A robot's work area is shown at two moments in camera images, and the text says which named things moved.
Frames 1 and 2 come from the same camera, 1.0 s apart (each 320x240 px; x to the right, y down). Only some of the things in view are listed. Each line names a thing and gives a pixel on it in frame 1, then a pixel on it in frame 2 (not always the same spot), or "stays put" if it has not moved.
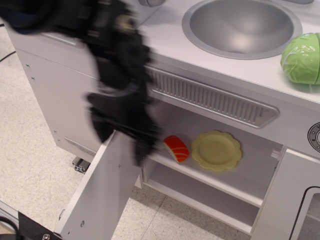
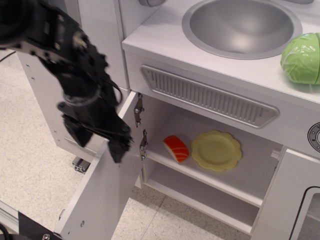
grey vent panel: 210,99 stays put
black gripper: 128,110 → 84,116
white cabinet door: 97,203 stays put
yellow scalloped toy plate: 216,150 stays put
